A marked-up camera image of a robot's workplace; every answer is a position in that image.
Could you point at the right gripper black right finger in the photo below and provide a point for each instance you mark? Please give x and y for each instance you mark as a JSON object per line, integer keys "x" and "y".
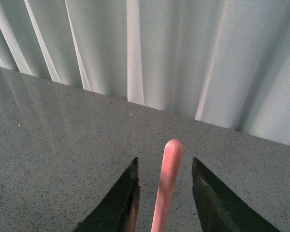
{"x": 219, "y": 208}

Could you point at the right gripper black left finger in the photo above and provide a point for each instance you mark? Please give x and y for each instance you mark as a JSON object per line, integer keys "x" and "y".
{"x": 118, "y": 210}

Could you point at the pink chopstick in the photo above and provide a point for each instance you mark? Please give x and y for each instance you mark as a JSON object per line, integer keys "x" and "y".
{"x": 172, "y": 155}

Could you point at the white curtain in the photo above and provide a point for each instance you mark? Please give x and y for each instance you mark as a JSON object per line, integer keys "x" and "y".
{"x": 223, "y": 62}

